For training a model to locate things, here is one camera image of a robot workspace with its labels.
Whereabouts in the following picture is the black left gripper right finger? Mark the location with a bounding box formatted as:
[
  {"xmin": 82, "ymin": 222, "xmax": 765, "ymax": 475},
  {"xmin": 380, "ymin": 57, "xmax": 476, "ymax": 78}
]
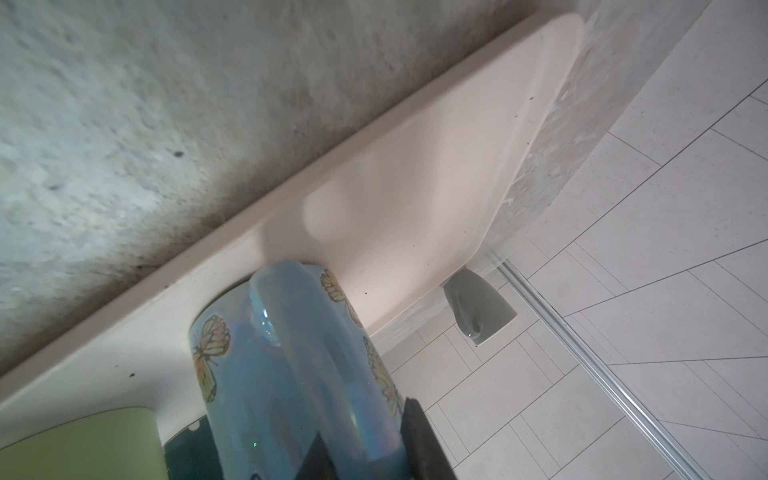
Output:
[{"xmin": 400, "ymin": 398, "xmax": 457, "ymax": 480}]

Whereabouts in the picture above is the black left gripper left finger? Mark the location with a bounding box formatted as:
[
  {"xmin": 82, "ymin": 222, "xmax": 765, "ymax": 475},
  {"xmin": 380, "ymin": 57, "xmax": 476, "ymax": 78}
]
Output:
[{"xmin": 294, "ymin": 434, "xmax": 338, "ymax": 480}]

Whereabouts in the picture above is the blue cartoon mug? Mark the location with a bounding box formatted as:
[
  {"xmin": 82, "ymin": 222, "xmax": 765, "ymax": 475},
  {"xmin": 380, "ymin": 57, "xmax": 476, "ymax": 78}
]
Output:
[{"xmin": 188, "ymin": 260, "xmax": 410, "ymax": 479}]

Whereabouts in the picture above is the grey mug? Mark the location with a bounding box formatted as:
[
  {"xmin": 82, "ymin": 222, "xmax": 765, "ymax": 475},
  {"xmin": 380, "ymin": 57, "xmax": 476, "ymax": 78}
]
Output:
[{"xmin": 443, "ymin": 267, "xmax": 518, "ymax": 345}]

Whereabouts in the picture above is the light green mug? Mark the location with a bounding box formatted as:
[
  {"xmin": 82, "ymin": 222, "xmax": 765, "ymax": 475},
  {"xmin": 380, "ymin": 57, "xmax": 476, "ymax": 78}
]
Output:
[{"xmin": 1, "ymin": 407, "xmax": 169, "ymax": 479}]

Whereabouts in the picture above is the dark green mug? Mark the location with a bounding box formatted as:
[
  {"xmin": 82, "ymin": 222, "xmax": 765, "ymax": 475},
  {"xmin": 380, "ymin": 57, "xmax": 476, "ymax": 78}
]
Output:
[{"xmin": 164, "ymin": 416, "xmax": 224, "ymax": 480}]

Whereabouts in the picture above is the beige plastic tray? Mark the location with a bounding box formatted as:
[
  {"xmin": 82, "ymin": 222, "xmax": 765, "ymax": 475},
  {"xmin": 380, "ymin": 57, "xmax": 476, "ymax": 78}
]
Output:
[{"xmin": 1, "ymin": 9, "xmax": 585, "ymax": 446}]

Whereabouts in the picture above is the aluminium corner post right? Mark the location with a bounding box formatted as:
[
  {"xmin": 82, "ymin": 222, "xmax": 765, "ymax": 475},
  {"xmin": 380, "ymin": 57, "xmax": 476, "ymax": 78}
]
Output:
[{"xmin": 497, "ymin": 260, "xmax": 710, "ymax": 480}]

